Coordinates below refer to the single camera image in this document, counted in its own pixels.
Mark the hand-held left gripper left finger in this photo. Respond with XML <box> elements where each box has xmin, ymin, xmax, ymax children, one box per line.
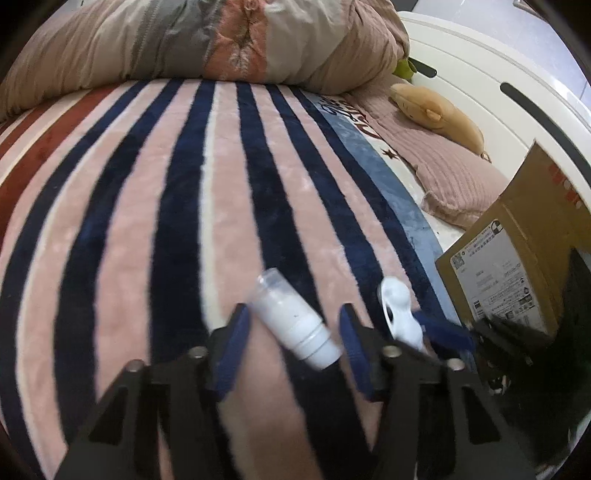
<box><xmin>53</xmin><ymin>302</ymin><xmax>252</xmax><ymax>480</ymax></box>

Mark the brown cardboard box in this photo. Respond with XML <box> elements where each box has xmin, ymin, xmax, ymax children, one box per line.
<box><xmin>435</xmin><ymin>140</ymin><xmax>591</xmax><ymax>340</ymax></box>

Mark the white bed headboard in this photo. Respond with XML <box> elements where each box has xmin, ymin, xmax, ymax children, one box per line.
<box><xmin>397</xmin><ymin>10</ymin><xmax>591</xmax><ymax>232</ymax></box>

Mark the striped fleece blanket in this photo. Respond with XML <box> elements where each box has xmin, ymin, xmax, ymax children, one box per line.
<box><xmin>0</xmin><ymin>78</ymin><xmax>467</xmax><ymax>480</ymax></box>

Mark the white tape dispenser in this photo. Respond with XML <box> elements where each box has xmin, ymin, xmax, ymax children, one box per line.
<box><xmin>378</xmin><ymin>276</ymin><xmax>428</xmax><ymax>354</ymax></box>

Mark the brown plush toy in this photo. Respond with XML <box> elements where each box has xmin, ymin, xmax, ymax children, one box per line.
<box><xmin>389</xmin><ymin>83</ymin><xmax>492</xmax><ymax>163</ymax></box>

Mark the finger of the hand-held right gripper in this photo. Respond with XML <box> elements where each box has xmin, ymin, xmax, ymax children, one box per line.
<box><xmin>413</xmin><ymin>311</ymin><xmax>555</xmax><ymax>356</ymax></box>

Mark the white bottle with clear cap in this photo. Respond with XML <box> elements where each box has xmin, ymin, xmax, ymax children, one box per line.
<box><xmin>249</xmin><ymin>268</ymin><xmax>342</xmax><ymax>370</ymax></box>

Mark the pink and grey quilt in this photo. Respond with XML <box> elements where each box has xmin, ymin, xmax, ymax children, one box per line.
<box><xmin>0</xmin><ymin>0</ymin><xmax>411</xmax><ymax>121</ymax></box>

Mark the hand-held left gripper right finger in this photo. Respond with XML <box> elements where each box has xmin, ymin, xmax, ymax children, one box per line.
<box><xmin>338</xmin><ymin>304</ymin><xmax>550</xmax><ymax>480</ymax></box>

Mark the pink ribbed pillow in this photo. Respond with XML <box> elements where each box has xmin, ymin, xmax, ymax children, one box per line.
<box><xmin>351</xmin><ymin>78</ymin><xmax>509</xmax><ymax>230</ymax></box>

